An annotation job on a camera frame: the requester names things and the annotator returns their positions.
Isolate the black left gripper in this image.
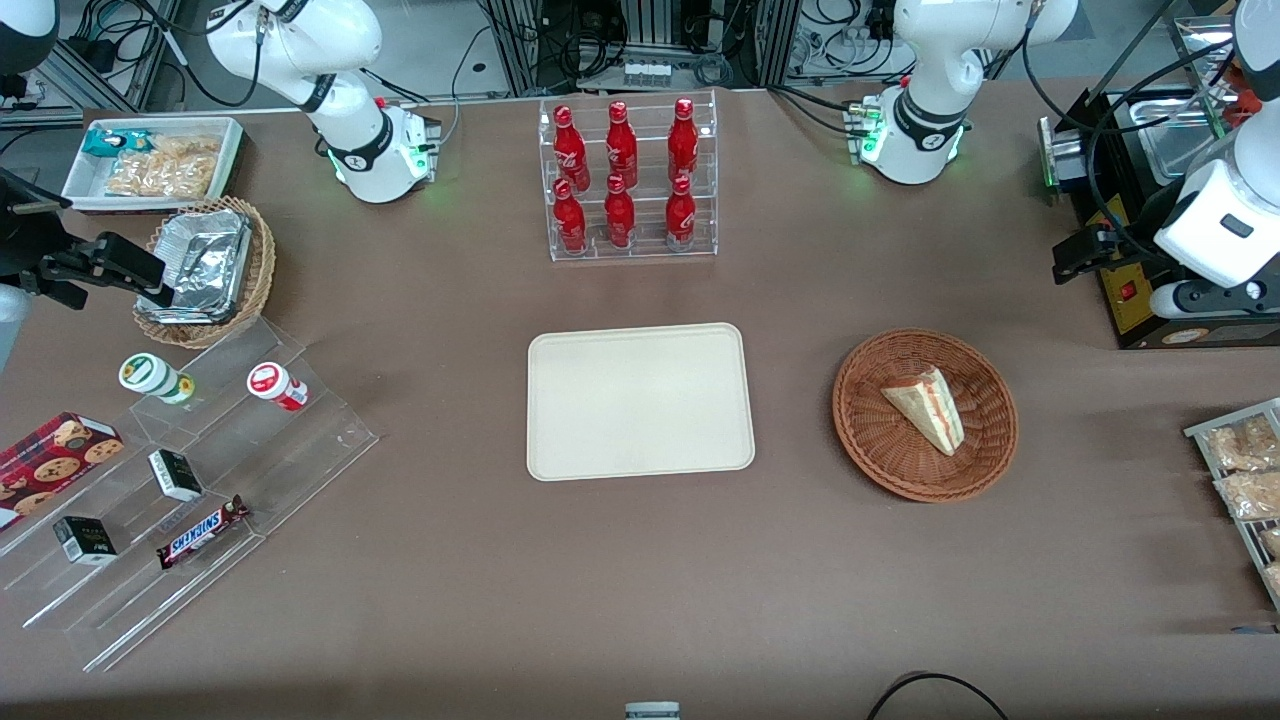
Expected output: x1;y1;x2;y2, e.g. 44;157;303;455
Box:
1051;226;1167;287

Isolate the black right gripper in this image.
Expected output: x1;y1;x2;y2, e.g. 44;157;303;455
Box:
15;232;167;310

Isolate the triangular sandwich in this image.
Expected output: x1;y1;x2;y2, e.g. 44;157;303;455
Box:
880;367;966;457

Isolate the white rectangular snack tray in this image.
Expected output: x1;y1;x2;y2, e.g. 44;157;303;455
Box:
60;116;246;213

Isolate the light wicker basket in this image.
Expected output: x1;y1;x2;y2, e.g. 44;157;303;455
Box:
133;196;277;350

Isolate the round brown wicker basket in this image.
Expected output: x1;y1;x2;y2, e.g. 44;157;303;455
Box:
832;328;1020;503

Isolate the beige plastic tray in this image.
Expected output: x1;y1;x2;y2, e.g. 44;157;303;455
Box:
526;322;757;483

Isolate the aluminium foil container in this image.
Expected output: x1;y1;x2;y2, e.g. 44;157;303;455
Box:
137;208;253;324

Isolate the black food warmer appliance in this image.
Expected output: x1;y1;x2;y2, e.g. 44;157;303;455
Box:
1060;15;1280;351

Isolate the clear bag of chips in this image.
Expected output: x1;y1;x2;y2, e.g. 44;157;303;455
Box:
104;150;213;199
142;134;222;171

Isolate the green lid cup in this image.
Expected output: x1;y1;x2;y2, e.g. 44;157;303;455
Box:
118;352;196;406

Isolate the teal snack packet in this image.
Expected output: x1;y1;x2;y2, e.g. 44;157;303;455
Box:
82;127;153;160

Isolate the steel warmer pan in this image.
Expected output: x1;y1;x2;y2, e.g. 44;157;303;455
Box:
1130;90;1226;187

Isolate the red lid cup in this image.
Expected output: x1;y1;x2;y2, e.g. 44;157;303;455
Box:
247;362;309;412

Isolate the grey metal snack rack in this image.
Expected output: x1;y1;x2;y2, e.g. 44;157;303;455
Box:
1183;398;1280;611

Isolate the small black box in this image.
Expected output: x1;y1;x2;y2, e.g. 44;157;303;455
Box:
52;516;118;566
148;449;204;503

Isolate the red cookie box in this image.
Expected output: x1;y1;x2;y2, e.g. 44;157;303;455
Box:
0;411;126;531

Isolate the clear acrylic stepped shelf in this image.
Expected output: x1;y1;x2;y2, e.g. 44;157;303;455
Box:
0;315;379;673

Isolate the clear bag of crackers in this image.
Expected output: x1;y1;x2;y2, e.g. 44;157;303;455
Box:
1204;414;1280;472
1214;470;1280;522

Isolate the snickers chocolate bar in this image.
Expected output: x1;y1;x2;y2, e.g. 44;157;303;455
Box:
156;495;250;571

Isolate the red cola bottle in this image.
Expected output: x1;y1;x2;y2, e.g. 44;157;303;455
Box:
553;178;588;254
667;97;700;184
665;175;698;251
606;100;639;189
604;173;636;249
553;104;591;193

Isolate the clear acrylic bottle rack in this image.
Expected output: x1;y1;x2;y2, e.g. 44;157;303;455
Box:
538;89;719;263

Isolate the black equipment rack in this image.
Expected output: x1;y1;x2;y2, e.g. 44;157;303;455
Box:
480;0;801;96

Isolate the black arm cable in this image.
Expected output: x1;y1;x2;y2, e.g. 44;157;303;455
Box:
1020;20;1241;263

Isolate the silver metal bracket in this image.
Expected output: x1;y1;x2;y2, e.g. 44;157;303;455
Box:
1038;115;1091;193

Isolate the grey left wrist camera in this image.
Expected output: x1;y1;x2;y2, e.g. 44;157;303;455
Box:
1149;282;1266;321

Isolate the aluminium profile frame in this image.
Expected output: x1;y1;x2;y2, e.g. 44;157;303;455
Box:
35;0;183;116

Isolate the black floor cable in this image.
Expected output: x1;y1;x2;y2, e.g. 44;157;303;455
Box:
865;671;1011;720

